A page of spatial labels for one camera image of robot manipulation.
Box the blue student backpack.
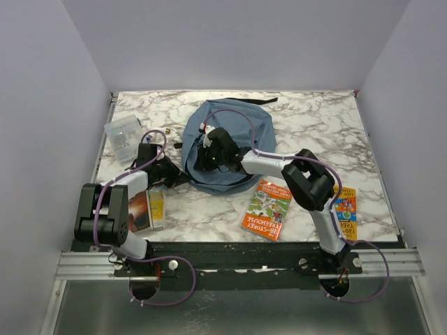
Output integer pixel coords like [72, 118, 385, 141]
[182, 98, 277, 195]

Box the clear plastic storage box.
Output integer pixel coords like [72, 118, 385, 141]
[104, 114, 143, 163]

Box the purple cable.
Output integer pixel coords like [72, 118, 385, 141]
[201, 108, 391, 304]
[92, 129, 197, 308]

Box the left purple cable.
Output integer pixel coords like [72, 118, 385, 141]
[92, 129, 197, 308]

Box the dark sunset cover book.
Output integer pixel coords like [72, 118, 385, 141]
[129, 191, 152, 233]

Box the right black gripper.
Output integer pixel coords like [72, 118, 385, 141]
[194, 142, 227, 173]

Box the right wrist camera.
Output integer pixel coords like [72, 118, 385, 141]
[199, 123, 215, 148]

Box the orange treehouse book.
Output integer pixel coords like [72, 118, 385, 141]
[242, 179, 293, 241]

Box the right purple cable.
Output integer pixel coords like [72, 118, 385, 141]
[201, 108, 391, 304]

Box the yellow cover book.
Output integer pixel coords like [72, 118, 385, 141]
[148, 189, 166, 230]

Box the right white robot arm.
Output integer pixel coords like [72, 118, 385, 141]
[195, 124, 350, 274]

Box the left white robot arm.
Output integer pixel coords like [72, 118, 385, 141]
[74, 143, 189, 276]

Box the yellow blue treehouse book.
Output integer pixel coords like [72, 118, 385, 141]
[334, 186, 358, 241]

